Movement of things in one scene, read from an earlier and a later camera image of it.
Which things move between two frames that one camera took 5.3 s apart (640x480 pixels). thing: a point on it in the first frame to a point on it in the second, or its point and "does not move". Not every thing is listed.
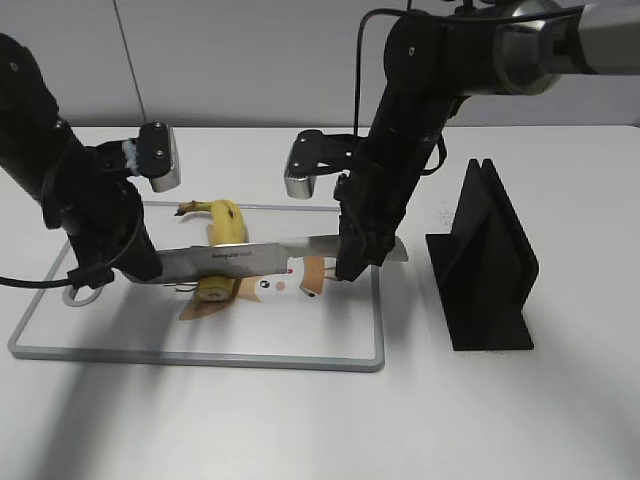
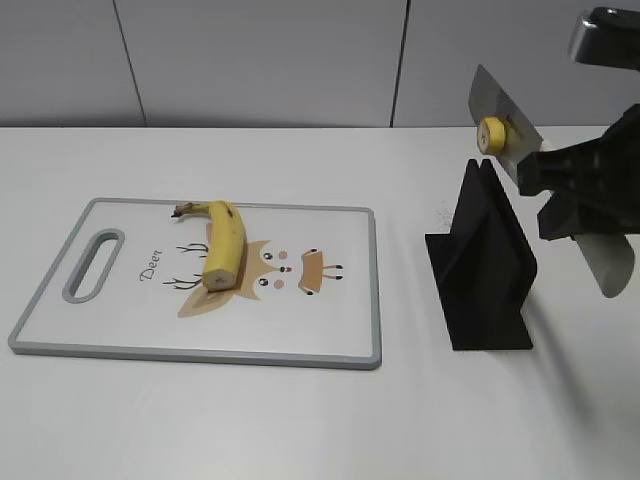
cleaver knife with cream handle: [229, 260] to [609, 258]
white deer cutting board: [308, 318] does not move
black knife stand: [484, 268] does not move
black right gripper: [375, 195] to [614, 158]
